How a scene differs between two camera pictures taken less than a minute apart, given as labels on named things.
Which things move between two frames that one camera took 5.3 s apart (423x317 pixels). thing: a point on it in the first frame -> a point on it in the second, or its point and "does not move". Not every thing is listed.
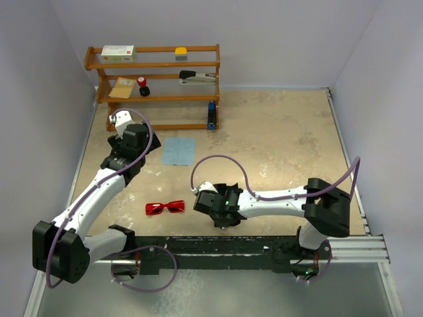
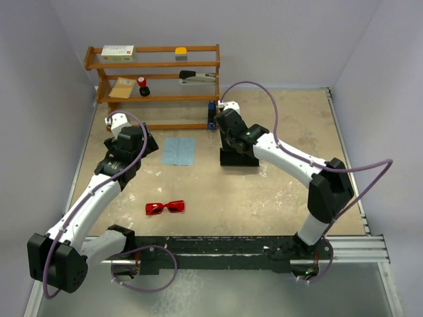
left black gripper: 115,141 does not move
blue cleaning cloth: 180,151 does not move
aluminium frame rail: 366,249 does not move
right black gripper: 221,223 -> 225,144
